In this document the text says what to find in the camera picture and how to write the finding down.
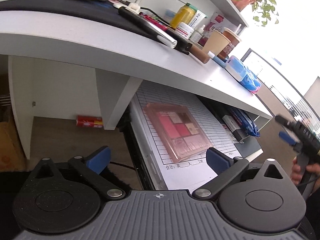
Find pink eyeshadow palette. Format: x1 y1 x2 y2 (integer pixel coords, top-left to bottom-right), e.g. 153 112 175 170
144 103 213 163

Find person's right hand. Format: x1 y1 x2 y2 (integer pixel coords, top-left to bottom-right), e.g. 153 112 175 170
291 155 320 186

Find dark blue folder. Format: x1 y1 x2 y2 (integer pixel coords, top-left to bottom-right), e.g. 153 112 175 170
234 136 263 158

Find white black small box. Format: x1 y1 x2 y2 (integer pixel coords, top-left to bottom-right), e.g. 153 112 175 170
222 115 248 142

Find blue wet wipes pack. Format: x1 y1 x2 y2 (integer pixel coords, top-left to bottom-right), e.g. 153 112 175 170
228 106 260 137

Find red cylindrical can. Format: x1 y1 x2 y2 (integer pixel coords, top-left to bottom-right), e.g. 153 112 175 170
76 115 104 128

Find blue tissue pack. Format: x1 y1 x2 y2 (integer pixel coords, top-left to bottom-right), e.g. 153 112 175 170
225 56 261 94

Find white desk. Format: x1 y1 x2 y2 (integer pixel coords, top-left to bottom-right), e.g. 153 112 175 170
1 8 271 156

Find brown drink cup with straw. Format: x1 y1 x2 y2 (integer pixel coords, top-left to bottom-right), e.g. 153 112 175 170
217 27 241 60

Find blue white tube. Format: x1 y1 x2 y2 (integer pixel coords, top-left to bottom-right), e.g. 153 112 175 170
207 51 226 68

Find kraft paper cup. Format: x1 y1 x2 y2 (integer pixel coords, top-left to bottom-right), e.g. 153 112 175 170
202 30 231 55

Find brown cylindrical tube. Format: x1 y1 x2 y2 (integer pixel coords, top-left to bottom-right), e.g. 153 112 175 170
189 44 210 64

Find red white box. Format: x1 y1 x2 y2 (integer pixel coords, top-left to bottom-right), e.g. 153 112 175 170
198 12 228 46

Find small white dropper bottle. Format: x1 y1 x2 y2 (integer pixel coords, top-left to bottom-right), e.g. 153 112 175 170
189 25 205 43

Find black red lipstick tube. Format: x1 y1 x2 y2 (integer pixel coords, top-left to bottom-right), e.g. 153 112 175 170
139 12 192 55

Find white cream jar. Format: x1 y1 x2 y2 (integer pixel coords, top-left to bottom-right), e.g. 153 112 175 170
175 22 194 39

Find white tube green cap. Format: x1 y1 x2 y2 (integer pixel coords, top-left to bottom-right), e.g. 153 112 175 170
188 10 207 29

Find black desk mat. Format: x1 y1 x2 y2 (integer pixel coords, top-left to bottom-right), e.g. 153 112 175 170
1 0 156 41

